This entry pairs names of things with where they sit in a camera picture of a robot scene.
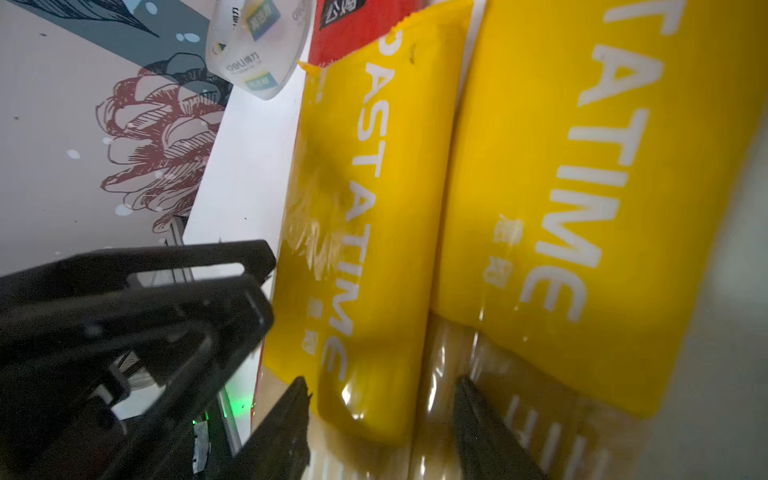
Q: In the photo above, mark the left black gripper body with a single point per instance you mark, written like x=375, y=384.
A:
x=59, y=423

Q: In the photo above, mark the clear tape roll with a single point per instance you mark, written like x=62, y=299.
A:
x=256, y=44

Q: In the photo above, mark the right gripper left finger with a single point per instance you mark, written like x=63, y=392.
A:
x=278, y=449

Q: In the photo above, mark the red pasta bag left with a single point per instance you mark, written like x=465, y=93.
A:
x=343, y=26

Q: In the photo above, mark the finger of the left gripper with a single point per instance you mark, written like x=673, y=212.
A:
x=190, y=313

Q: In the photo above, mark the yellow pasta bag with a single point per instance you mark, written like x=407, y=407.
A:
x=602, y=277
x=359, y=238

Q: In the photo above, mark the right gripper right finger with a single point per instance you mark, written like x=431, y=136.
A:
x=486, y=448

